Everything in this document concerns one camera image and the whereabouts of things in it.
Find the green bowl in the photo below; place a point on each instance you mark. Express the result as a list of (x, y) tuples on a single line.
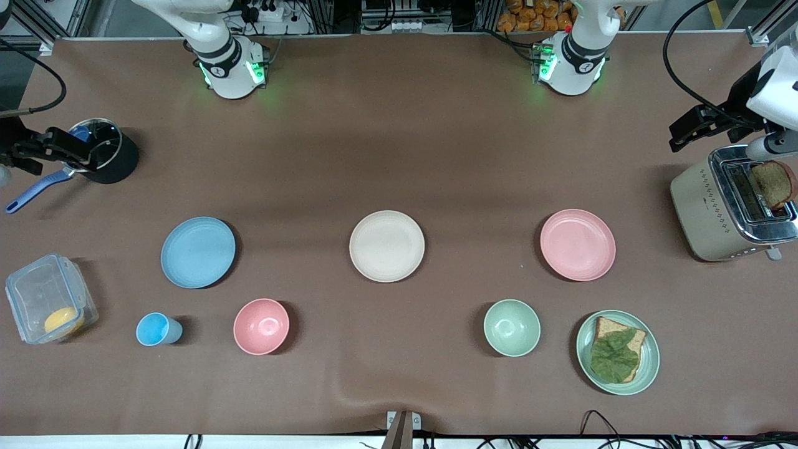
[(512, 328)]

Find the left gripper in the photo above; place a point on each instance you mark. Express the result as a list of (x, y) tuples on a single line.
[(734, 110)]

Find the pink bowl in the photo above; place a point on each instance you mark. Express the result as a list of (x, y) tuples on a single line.
[(261, 326)]

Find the yellow round food piece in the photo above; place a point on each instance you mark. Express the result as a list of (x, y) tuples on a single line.
[(63, 321)]

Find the brown bread slice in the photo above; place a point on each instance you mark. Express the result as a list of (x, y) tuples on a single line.
[(637, 340)]

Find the beige metal toaster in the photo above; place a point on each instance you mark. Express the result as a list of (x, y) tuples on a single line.
[(698, 212)]

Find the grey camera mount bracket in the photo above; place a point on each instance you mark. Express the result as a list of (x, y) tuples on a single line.
[(403, 429)]

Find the glass pot lid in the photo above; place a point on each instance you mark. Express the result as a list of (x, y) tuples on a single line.
[(107, 144)]

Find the blue cup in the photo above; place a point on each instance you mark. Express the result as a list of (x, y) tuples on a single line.
[(154, 329)]

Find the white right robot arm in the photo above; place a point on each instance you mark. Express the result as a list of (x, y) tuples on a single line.
[(227, 62)]

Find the beige plate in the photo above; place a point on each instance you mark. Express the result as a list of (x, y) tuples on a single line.
[(386, 246)]

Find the blue plate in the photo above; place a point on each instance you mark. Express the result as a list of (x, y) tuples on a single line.
[(198, 252)]

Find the white power strip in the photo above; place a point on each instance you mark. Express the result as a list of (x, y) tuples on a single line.
[(407, 25), (269, 14)]

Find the pink plate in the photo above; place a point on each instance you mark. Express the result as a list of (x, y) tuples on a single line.
[(577, 244)]

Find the clear plastic food container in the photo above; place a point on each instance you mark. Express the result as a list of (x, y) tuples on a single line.
[(37, 293)]

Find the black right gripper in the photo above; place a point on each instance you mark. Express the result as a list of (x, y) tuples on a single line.
[(14, 142)]

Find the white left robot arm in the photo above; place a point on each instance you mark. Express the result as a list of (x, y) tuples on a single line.
[(576, 56)]

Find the green lettuce leaf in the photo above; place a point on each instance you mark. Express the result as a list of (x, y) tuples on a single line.
[(614, 357)]

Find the aluminium frame profile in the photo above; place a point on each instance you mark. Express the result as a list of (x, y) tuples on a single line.
[(770, 25), (47, 22)]

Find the green plate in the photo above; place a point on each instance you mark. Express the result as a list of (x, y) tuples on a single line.
[(648, 365)]

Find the dark toast slice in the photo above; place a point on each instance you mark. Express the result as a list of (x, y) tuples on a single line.
[(773, 184)]

